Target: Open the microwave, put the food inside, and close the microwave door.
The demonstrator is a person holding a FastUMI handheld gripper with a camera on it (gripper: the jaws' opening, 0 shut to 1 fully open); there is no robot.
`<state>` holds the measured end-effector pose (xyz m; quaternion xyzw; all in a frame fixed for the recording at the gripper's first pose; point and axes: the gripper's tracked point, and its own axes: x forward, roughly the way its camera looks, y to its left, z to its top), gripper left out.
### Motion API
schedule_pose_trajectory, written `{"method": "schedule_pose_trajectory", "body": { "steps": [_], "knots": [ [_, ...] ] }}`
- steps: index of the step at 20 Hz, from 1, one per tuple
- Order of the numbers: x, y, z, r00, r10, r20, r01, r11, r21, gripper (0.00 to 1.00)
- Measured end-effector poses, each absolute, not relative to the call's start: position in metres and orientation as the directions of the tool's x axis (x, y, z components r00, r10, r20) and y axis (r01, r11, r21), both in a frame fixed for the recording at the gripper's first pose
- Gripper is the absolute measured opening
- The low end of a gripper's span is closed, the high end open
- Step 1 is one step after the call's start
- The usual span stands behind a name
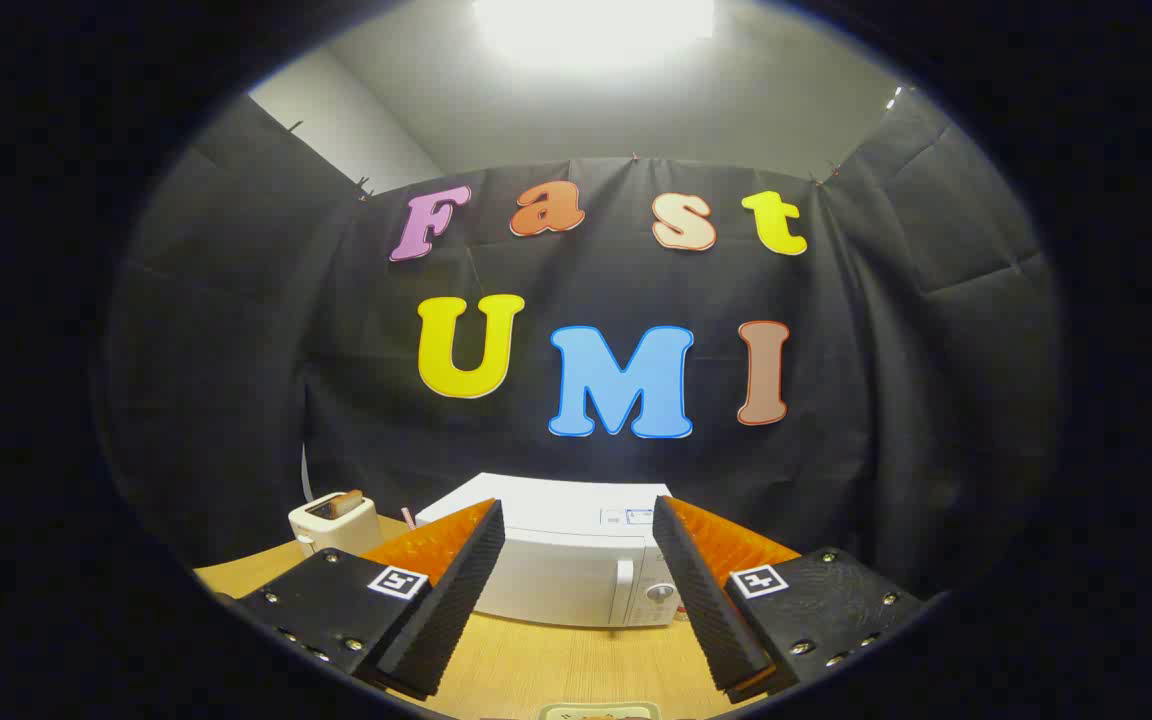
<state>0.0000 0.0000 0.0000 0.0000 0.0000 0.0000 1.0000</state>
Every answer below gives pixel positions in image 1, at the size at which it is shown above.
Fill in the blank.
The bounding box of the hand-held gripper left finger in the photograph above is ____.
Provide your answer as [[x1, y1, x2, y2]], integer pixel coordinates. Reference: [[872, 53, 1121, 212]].
[[219, 498, 507, 701]]

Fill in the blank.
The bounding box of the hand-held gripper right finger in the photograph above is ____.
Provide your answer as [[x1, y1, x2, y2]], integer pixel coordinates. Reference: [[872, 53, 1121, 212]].
[[651, 495, 929, 706]]

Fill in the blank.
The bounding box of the white microwave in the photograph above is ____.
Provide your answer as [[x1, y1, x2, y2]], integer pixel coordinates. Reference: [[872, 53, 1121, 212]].
[[416, 473, 689, 629]]

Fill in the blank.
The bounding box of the white toaster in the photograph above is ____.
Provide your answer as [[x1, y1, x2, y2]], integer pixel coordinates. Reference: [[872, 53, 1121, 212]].
[[288, 490, 384, 558]]

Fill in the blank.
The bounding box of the white speckled plate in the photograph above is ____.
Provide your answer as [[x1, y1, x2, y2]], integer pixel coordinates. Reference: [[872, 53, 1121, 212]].
[[539, 702, 662, 720]]

